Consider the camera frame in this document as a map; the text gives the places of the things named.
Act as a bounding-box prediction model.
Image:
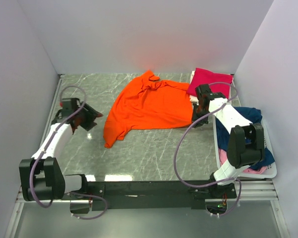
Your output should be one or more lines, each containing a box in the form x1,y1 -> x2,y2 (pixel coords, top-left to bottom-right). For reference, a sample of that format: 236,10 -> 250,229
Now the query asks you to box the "orange t-shirt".
103,70 -> 193,148

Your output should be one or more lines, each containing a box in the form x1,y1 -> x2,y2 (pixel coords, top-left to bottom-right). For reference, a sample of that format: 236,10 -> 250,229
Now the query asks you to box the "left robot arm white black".
19,98 -> 103,201

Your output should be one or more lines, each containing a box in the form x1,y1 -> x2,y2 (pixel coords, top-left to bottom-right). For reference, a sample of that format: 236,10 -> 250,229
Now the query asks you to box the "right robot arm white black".
192,84 -> 265,198

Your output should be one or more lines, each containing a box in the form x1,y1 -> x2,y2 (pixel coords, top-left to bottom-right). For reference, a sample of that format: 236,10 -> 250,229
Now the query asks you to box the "folded white t-shirt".
189,70 -> 198,103

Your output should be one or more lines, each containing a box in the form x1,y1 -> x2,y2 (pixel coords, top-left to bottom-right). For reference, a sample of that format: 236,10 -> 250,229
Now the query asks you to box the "folded magenta t-shirt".
187,68 -> 233,98

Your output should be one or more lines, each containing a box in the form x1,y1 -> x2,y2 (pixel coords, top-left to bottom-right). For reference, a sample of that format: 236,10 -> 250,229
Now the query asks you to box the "navy blue t-shirt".
216,107 -> 275,174

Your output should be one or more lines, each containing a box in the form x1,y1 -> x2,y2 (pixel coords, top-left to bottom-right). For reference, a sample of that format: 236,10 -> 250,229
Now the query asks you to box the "light pink t-shirt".
218,148 -> 268,175

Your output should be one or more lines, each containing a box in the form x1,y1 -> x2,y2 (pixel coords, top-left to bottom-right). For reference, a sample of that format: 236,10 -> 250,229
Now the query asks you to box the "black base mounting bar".
63,180 -> 237,211

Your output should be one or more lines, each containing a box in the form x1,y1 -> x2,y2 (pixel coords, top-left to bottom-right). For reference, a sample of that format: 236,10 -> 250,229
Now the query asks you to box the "white plastic laundry basket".
212,116 -> 277,179

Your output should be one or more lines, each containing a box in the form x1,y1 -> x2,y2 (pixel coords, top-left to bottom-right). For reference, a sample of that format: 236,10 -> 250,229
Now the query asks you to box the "aluminium frame rail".
15,180 -> 279,203

